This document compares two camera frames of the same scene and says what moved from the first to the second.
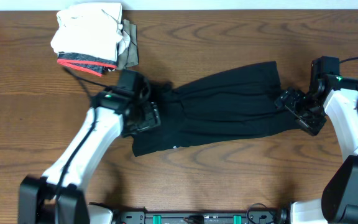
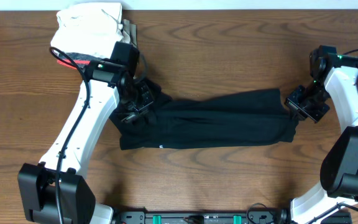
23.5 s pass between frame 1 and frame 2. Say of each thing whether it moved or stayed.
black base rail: stayed
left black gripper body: moved
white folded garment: stayed
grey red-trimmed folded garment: stayed
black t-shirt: moved
